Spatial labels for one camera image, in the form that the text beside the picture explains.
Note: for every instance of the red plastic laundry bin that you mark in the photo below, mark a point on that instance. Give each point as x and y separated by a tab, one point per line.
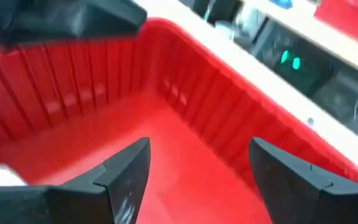
182	171

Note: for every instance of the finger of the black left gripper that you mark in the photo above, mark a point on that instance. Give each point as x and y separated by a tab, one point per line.
67	18

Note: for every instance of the black computer with green lights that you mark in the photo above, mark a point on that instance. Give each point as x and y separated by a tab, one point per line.
294	62

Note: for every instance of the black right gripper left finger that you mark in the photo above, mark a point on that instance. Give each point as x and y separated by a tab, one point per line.
126	180

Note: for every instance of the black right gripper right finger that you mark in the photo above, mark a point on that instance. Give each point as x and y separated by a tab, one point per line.
278	180

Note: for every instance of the red box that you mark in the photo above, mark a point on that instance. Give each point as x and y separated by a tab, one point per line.
350	18

